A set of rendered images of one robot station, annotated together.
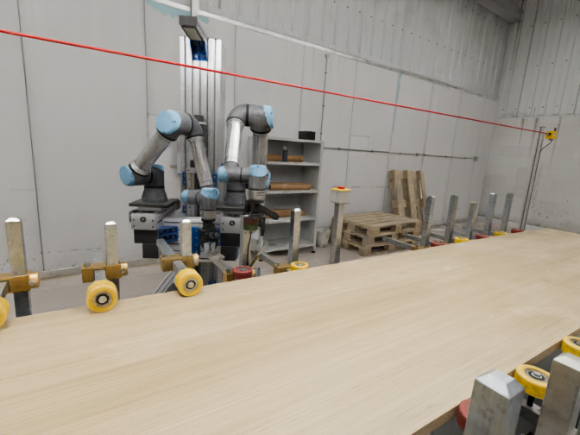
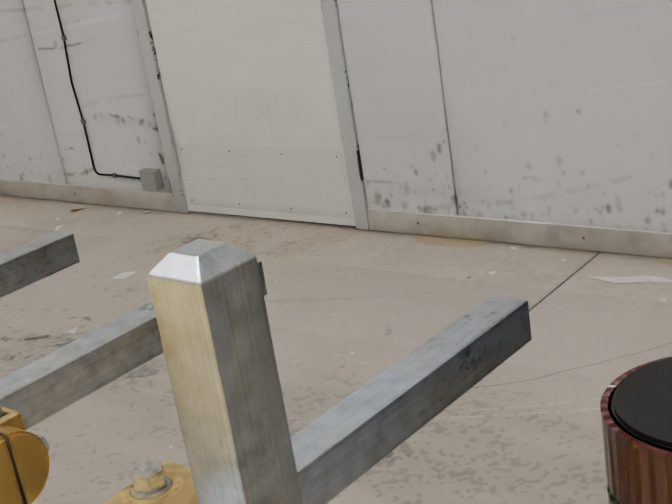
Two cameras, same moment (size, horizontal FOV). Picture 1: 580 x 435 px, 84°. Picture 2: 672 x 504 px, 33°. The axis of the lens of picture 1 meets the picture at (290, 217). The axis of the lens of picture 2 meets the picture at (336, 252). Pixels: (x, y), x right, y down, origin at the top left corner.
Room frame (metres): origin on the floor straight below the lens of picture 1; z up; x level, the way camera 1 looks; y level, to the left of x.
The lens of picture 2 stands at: (1.13, -0.07, 1.27)
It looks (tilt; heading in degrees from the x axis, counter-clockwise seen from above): 19 degrees down; 75
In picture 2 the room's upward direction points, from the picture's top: 9 degrees counter-clockwise
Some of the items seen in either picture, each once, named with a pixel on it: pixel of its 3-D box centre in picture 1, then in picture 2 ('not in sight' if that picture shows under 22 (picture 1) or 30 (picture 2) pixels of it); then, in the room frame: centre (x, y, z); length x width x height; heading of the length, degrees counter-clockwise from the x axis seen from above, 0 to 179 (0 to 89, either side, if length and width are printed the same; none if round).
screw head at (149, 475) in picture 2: not in sight; (148, 477); (1.16, 0.46, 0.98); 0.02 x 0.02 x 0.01
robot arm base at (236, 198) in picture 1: (236, 197); not in sight; (2.00, 0.35, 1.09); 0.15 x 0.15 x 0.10
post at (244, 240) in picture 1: (244, 268); not in sight; (1.33, 0.18, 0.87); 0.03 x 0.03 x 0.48; 33
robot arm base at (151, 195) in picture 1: (154, 192); not in sight; (1.96, 0.84, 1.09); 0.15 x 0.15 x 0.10
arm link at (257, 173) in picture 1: (257, 177); not in sight; (1.45, 0.16, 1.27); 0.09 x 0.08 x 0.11; 6
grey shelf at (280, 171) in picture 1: (283, 197); not in sight; (4.34, 0.11, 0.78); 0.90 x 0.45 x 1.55; 125
